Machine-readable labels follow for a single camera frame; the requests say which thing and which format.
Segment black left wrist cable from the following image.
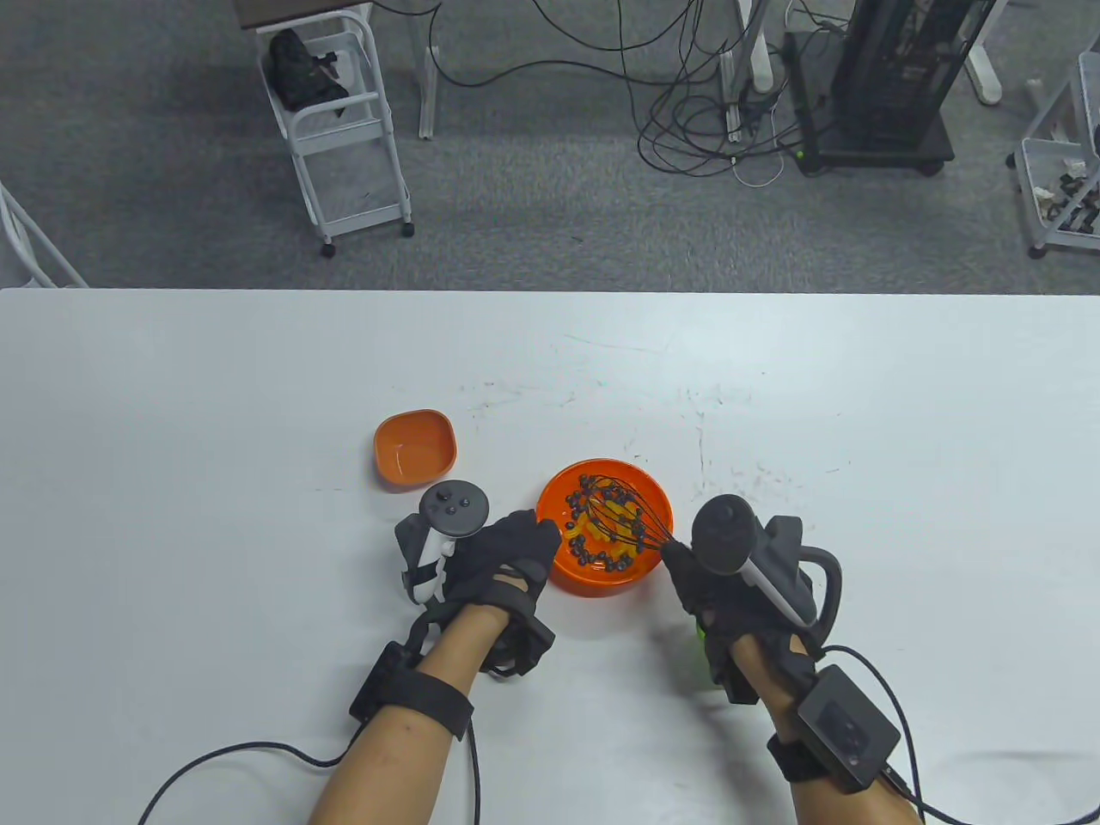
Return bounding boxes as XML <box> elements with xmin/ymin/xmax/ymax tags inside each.
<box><xmin>137</xmin><ymin>722</ymin><xmax>482</xmax><ymax>825</ymax></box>

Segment grey white hand controller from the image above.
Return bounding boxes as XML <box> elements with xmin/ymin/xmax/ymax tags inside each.
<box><xmin>691</xmin><ymin>493</ymin><xmax>844</xmax><ymax>639</ymax></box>
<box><xmin>394</xmin><ymin>480</ymin><xmax>492</xmax><ymax>604</ymax></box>

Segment pile of black beans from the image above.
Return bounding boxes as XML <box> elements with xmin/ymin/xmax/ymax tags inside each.
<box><xmin>563</xmin><ymin>474</ymin><xmax>647</xmax><ymax>572</ymax></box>

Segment white rolling cart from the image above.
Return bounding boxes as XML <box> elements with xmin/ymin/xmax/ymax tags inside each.
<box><xmin>255</xmin><ymin>3</ymin><xmax>416</xmax><ymax>260</ymax></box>

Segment grey white right hand controller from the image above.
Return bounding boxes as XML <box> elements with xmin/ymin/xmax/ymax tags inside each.
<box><xmin>691</xmin><ymin>493</ymin><xmax>844</xmax><ymax>639</ymax></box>

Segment black left wrist strap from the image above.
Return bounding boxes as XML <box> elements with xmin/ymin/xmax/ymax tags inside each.
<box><xmin>388</xmin><ymin>669</ymin><xmax>475</xmax><ymax>742</ymax></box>

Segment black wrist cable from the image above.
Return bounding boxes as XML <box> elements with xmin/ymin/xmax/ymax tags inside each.
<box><xmin>137</xmin><ymin>722</ymin><xmax>482</xmax><ymax>825</ymax></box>
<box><xmin>823</xmin><ymin>645</ymin><xmax>1100</xmax><ymax>825</ymax></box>

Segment person's right forearm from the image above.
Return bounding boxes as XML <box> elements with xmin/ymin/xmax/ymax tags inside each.
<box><xmin>730</xmin><ymin>636</ymin><xmax>927</xmax><ymax>825</ymax></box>

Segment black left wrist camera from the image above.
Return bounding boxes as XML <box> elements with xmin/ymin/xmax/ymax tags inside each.
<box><xmin>349</xmin><ymin>640</ymin><xmax>415</xmax><ymax>724</ymax></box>

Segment small square orange bowl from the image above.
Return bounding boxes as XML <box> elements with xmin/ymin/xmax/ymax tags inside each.
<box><xmin>373</xmin><ymin>409</ymin><xmax>457</xmax><ymax>492</ymax></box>

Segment black right wrist strap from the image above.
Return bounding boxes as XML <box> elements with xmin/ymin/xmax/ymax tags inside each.
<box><xmin>767</xmin><ymin>733</ymin><xmax>828</xmax><ymax>784</ymax></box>

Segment white wire basket cart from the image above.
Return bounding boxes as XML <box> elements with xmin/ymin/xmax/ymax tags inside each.
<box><xmin>1005</xmin><ymin>33</ymin><xmax>1100</xmax><ymax>260</ymax></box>

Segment black parts in basket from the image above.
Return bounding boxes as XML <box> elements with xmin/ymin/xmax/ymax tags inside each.
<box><xmin>1034</xmin><ymin>159</ymin><xmax>1100</xmax><ymax>235</ymax></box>

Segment black equipment tower on base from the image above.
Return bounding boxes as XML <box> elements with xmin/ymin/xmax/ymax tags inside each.
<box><xmin>785</xmin><ymin>0</ymin><xmax>999</xmax><ymax>179</ymax></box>

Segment person's left hand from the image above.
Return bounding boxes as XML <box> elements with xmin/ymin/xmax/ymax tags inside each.
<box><xmin>437</xmin><ymin>510</ymin><xmax>561</xmax><ymax>621</ymax></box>

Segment black wire whisk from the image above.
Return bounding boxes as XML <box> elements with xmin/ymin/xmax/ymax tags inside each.
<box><xmin>578</xmin><ymin>474</ymin><xmax>690</xmax><ymax>559</ymax></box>

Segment white desk leg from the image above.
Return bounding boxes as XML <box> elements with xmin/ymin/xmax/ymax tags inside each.
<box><xmin>961</xmin><ymin>0</ymin><xmax>1005</xmax><ymax>107</ymax></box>
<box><xmin>720</xmin><ymin>0</ymin><xmax>779</xmax><ymax>95</ymax></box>
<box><xmin>411</xmin><ymin>0</ymin><xmax>440</xmax><ymax>141</ymax></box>

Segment yellow food pieces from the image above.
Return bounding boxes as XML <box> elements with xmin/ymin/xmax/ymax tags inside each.
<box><xmin>565</xmin><ymin>503</ymin><xmax>645</xmax><ymax>555</ymax></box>

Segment black bag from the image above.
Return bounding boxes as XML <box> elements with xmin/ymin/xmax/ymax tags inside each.
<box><xmin>265</xmin><ymin>28</ymin><xmax>351</xmax><ymax>119</ymax></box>

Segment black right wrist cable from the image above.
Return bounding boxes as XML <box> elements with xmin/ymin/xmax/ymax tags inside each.
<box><xmin>823</xmin><ymin>645</ymin><xmax>1100</xmax><ymax>825</ymax></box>

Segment round orange bowl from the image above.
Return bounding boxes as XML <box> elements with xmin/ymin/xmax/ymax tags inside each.
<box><xmin>535</xmin><ymin>458</ymin><xmax>675</xmax><ymax>597</ymax></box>

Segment grey white left hand controller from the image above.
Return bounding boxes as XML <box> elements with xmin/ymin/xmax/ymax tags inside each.
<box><xmin>394</xmin><ymin>480</ymin><xmax>492</xmax><ymax>604</ymax></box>

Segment bundle of black floor cables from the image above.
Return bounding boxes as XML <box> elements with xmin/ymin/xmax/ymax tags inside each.
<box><xmin>370</xmin><ymin>0</ymin><xmax>804</xmax><ymax>179</ymax></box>

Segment white metal frame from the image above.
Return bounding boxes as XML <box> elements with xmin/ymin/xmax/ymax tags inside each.
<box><xmin>0</xmin><ymin>179</ymin><xmax>89</xmax><ymax>290</ymax></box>

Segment person's right hand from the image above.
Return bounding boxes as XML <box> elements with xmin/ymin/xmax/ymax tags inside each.
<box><xmin>659</xmin><ymin>541</ymin><xmax>819</xmax><ymax>688</ymax></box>

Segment person's left forearm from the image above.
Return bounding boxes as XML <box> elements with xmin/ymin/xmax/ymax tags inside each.
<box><xmin>308</xmin><ymin>606</ymin><xmax>510</xmax><ymax>825</ymax></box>

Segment black wrist strap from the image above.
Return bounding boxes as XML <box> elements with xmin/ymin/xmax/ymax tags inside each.
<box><xmin>767</xmin><ymin>733</ymin><xmax>828</xmax><ymax>784</ymax></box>
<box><xmin>388</xmin><ymin>669</ymin><xmax>475</xmax><ymax>742</ymax></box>

